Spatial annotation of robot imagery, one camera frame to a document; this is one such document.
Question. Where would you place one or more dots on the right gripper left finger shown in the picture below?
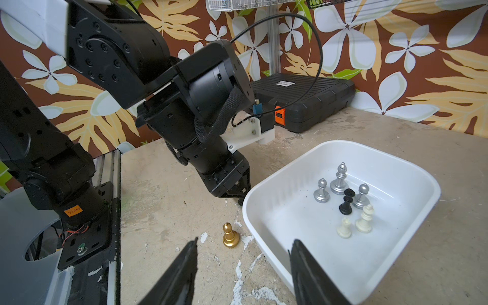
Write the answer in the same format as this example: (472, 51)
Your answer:
(176, 285)

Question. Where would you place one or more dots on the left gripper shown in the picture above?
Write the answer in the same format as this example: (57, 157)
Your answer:
(224, 174)

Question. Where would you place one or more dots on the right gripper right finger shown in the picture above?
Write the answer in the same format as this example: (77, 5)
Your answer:
(311, 284)

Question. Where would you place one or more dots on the white pawn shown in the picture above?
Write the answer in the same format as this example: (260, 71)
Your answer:
(344, 230)

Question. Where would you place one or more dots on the white chess piece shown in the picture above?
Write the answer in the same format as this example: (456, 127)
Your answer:
(363, 224)

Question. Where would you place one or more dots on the black chess pawn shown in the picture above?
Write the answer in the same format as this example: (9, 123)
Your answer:
(346, 207)

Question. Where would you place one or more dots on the silver pawn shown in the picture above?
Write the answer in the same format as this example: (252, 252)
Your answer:
(321, 195)
(360, 201)

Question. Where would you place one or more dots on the tall silver chess piece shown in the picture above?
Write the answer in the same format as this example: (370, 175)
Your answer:
(339, 185)

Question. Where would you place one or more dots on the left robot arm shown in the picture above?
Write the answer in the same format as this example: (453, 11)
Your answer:
(188, 102)

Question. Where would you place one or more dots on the black tool case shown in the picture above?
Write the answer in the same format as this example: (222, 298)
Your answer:
(305, 101)

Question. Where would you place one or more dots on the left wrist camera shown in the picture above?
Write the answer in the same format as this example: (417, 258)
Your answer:
(259, 129)

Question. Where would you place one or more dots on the white wire basket left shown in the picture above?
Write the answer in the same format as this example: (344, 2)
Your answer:
(233, 5)

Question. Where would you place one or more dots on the black wire basket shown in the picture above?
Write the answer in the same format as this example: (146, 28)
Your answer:
(313, 4)

